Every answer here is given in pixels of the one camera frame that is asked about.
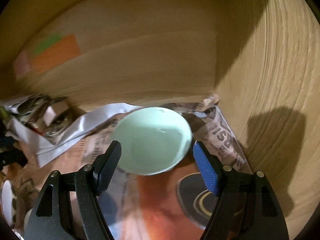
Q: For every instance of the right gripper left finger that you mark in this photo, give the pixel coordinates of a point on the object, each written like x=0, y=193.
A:
x=52, y=218

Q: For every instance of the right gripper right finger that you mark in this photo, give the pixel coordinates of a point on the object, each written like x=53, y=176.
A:
x=247, y=207

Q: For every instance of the mint green bowl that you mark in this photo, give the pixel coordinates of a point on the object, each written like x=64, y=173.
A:
x=153, y=140

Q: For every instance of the white dotted bowl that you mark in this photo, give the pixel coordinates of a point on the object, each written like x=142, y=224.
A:
x=8, y=203

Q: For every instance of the stack of newspapers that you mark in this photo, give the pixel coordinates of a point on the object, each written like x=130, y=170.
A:
x=30, y=109

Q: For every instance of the small white box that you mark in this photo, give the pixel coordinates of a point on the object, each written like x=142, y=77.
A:
x=54, y=111

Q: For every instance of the small bowl with clips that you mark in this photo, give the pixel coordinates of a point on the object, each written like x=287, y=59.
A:
x=54, y=132

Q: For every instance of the printed newspaper mat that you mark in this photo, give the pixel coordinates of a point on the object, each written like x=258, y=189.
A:
x=170, y=205

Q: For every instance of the pink sticky note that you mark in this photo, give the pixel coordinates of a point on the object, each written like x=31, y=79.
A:
x=21, y=65

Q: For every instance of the green sticky note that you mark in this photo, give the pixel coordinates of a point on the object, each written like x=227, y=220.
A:
x=46, y=43

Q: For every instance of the orange sticky note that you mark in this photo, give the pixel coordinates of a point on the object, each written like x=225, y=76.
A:
x=56, y=54

